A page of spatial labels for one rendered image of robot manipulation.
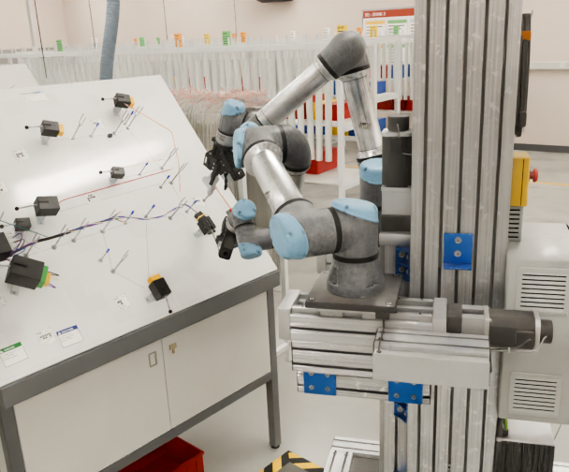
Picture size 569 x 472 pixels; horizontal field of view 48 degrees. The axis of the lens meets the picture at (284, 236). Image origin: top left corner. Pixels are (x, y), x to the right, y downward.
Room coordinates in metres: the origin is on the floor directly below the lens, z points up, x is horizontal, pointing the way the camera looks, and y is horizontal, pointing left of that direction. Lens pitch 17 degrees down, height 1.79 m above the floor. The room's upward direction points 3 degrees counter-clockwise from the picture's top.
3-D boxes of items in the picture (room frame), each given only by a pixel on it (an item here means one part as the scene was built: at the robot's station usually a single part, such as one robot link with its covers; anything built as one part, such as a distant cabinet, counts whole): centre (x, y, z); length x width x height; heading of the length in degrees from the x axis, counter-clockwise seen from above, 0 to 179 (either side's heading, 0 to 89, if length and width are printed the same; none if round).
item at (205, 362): (2.29, 0.27, 0.60); 0.55 x 0.03 x 0.39; 137
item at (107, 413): (1.89, 0.65, 0.60); 0.55 x 0.02 x 0.39; 137
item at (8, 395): (2.08, 0.45, 0.83); 1.18 x 0.05 x 0.06; 137
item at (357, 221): (1.55, -0.17, 1.33); 0.13 x 0.12 x 0.14; 108
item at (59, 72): (6.35, 1.60, 1.23); 4.90 x 0.07 x 0.78; 55
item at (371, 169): (2.04, -0.31, 1.33); 0.13 x 0.12 x 0.14; 171
